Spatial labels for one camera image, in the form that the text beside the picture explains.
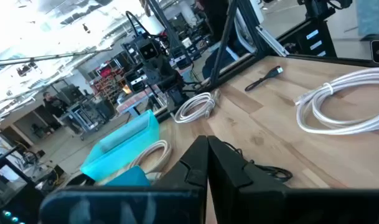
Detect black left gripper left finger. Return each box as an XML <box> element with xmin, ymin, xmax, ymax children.
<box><xmin>39</xmin><ymin>135</ymin><xmax>209</xmax><ymax>224</ymax></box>

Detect translucent teal plastic bin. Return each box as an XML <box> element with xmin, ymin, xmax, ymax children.
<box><xmin>80</xmin><ymin>109</ymin><xmax>161</xmax><ymax>182</ymax></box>

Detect short black USB cable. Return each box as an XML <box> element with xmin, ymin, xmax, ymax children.
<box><xmin>244</xmin><ymin>65</ymin><xmax>284</xmax><ymax>92</ymax></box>

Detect metal wheeled cart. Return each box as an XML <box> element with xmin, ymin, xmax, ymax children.
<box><xmin>67</xmin><ymin>96</ymin><xmax>115</xmax><ymax>141</ymax></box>

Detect person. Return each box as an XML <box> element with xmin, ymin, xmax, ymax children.
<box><xmin>42</xmin><ymin>91</ymin><xmax>68</xmax><ymax>118</ymax></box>
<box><xmin>195</xmin><ymin>0</ymin><xmax>240</xmax><ymax>80</ymax></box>

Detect red storage shelves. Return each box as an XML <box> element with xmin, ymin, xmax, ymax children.
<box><xmin>92</xmin><ymin>60</ymin><xmax>128</xmax><ymax>103</ymax></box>

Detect black device with teal lights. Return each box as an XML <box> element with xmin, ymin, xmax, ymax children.
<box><xmin>0</xmin><ymin>149</ymin><xmax>44</xmax><ymax>224</ymax></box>

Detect long black USB cable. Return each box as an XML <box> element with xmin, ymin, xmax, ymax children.
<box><xmin>223</xmin><ymin>141</ymin><xmax>294</xmax><ymax>184</ymax></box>

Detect black aluminium rig frame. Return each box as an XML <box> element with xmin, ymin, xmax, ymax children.
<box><xmin>151</xmin><ymin>0</ymin><xmax>379</xmax><ymax>124</ymax></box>

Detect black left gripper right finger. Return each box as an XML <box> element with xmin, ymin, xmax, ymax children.
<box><xmin>207</xmin><ymin>135</ymin><xmax>379</xmax><ymax>224</ymax></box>

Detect black cabinet with white labels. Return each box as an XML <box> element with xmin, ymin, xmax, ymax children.
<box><xmin>278</xmin><ymin>0</ymin><xmax>353</xmax><ymax>58</ymax></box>

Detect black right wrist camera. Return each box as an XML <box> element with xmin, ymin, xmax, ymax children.
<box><xmin>138</xmin><ymin>41</ymin><xmax>161</xmax><ymax>62</ymax></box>

